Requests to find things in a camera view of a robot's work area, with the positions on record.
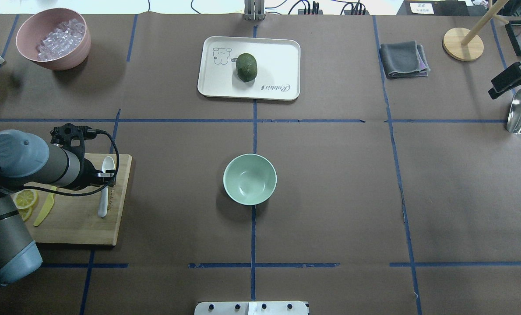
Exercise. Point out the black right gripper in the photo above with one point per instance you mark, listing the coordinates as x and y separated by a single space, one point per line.
511 76

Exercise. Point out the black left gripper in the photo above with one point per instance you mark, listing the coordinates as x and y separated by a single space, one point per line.
88 168

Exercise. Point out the white plastic spoon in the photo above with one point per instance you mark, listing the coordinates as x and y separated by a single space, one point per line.
107 166

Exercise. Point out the light green bowl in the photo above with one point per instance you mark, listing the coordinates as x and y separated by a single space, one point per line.
250 179

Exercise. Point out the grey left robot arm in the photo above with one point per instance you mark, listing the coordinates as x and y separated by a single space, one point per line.
26 158

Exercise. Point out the pink bowl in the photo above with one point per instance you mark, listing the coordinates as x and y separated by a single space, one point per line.
38 26

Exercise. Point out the bamboo cutting board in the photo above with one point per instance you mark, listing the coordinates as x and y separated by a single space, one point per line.
75 220

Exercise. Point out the yellow plastic knife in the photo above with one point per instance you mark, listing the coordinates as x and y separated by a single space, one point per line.
47 207

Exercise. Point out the wooden stand with pole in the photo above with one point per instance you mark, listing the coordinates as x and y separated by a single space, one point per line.
465 44

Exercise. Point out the grey folded cloth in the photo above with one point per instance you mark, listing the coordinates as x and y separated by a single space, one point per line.
404 59

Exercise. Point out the black box with label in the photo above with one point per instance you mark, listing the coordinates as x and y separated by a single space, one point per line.
433 7

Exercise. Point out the clear ice cubes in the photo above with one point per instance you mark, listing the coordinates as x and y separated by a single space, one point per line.
65 37

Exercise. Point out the black power strip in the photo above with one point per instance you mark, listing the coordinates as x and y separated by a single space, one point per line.
333 7

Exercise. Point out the green avocado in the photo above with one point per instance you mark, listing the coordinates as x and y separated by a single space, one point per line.
246 67

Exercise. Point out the white rabbit tray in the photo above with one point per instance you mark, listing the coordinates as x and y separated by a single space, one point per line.
279 73

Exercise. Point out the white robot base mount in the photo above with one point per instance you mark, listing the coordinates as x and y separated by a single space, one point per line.
252 308

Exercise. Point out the grey metal bracket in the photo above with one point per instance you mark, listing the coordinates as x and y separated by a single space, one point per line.
254 10

